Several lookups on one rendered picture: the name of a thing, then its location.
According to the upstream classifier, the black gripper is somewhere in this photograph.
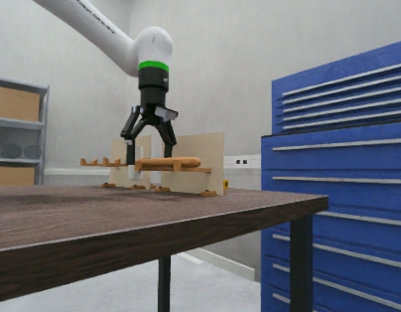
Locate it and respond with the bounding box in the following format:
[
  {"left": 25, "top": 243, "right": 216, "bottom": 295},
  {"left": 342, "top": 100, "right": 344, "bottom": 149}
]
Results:
[{"left": 120, "top": 87, "right": 177, "bottom": 165}]

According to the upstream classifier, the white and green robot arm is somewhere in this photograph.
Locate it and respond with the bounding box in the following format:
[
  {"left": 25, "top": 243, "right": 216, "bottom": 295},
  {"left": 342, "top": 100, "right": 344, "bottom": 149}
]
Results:
[{"left": 32, "top": 0, "right": 173, "bottom": 93}]

